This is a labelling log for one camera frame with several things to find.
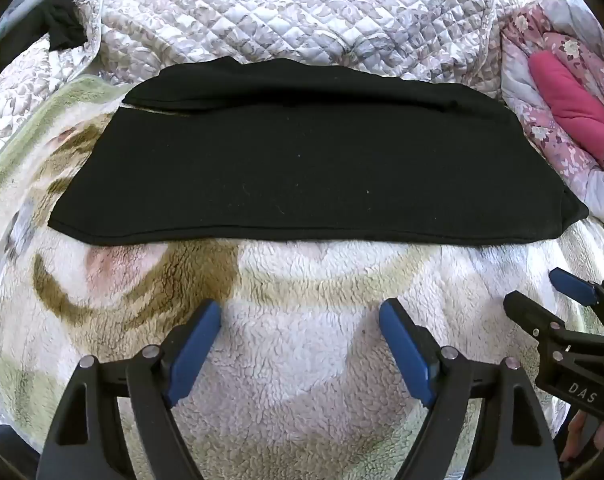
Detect grey-blue cloth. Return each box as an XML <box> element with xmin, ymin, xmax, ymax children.
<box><xmin>0</xmin><ymin>0</ymin><xmax>50</xmax><ymax>86</ymax></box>

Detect floral fleece blanket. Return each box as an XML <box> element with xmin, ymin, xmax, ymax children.
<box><xmin>0</xmin><ymin>74</ymin><xmax>604</xmax><ymax>480</ymax></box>

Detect pink floral comforter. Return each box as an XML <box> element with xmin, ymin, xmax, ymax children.
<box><xmin>501</xmin><ymin>0</ymin><xmax>604</xmax><ymax>236</ymax></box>

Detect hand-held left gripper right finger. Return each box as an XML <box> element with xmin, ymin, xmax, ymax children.
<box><xmin>378</xmin><ymin>297</ymin><xmax>563</xmax><ymax>480</ymax></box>

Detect white quilted floral bedspread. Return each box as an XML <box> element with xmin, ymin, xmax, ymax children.
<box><xmin>0</xmin><ymin>0</ymin><xmax>513</xmax><ymax>161</ymax></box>

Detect plain pink cloth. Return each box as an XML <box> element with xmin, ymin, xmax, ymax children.
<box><xmin>528</xmin><ymin>50</ymin><xmax>604</xmax><ymax>168</ymax></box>

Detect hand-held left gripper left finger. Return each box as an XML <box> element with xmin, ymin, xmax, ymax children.
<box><xmin>41</xmin><ymin>299</ymin><xmax>223</xmax><ymax>480</ymax></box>

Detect dark cloth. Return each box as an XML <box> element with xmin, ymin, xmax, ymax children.
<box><xmin>41</xmin><ymin>0</ymin><xmax>88</xmax><ymax>52</ymax></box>

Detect black pants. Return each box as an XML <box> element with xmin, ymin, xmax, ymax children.
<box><xmin>48</xmin><ymin>56</ymin><xmax>590</xmax><ymax>247</ymax></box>

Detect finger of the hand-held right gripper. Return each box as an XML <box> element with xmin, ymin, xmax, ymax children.
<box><xmin>503</xmin><ymin>291</ymin><xmax>565</xmax><ymax>346</ymax></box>
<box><xmin>549</xmin><ymin>268</ymin><xmax>604</xmax><ymax>336</ymax></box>

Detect person's right hand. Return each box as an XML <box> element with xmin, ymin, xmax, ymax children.
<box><xmin>559</xmin><ymin>408</ymin><xmax>604</xmax><ymax>464</ymax></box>

